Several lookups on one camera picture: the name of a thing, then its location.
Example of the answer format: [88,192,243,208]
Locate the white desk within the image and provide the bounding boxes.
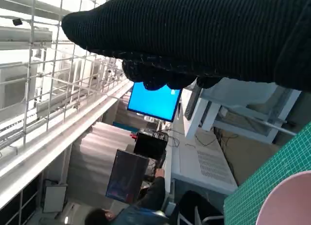
[159,84,223,187]

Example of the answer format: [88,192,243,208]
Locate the black slim panel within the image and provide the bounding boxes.
[184,85,201,121]

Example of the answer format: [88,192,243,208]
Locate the white wire grid rack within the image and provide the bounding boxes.
[0,0,132,148]

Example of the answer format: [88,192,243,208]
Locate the black computer case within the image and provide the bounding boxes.
[133,131,168,160]

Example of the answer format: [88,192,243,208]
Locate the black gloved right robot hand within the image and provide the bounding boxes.
[61,0,311,92]

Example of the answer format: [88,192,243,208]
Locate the pink bowl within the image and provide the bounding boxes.
[256,171,311,225]

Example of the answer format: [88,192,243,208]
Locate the person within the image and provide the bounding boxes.
[84,168,171,225]

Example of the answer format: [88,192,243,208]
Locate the white framed board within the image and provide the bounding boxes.
[43,185,68,213]

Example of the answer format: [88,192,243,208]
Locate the white perforated cabinet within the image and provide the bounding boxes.
[170,141,239,194]

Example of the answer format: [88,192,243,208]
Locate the black computer monitor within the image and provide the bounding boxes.
[105,149,150,203]

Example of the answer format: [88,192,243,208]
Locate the green cutting mat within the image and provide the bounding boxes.
[223,120,311,225]

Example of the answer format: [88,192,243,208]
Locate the grey pleated curtain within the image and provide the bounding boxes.
[67,105,137,204]

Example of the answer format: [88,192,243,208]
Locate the wide computer monitor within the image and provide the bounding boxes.
[126,81,183,123]

